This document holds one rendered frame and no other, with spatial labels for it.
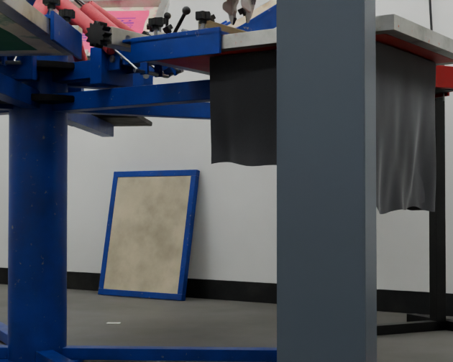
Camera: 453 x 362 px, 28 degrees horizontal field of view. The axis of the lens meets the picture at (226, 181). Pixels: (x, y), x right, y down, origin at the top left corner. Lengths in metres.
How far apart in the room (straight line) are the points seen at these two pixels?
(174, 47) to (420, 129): 0.71
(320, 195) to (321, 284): 0.18
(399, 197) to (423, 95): 0.33
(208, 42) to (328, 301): 0.87
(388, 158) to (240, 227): 2.78
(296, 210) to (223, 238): 3.30
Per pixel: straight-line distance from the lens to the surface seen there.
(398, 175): 2.39
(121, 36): 2.59
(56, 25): 2.25
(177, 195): 5.21
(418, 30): 2.30
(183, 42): 2.45
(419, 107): 2.53
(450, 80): 3.79
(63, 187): 3.15
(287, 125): 1.83
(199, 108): 3.39
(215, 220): 5.14
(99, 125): 4.08
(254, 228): 5.00
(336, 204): 1.81
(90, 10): 3.16
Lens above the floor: 0.55
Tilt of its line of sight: 1 degrees up
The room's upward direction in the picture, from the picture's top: straight up
